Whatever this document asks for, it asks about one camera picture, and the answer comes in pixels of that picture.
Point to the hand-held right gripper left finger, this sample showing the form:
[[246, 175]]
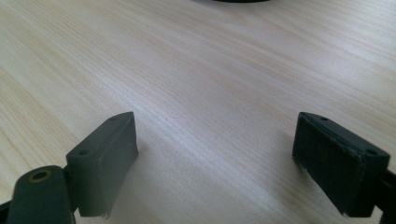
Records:
[[102, 165]]

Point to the dark round object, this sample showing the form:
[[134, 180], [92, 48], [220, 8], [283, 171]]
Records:
[[239, 1]]

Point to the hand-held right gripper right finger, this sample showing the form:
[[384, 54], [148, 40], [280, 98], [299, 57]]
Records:
[[336, 165]]

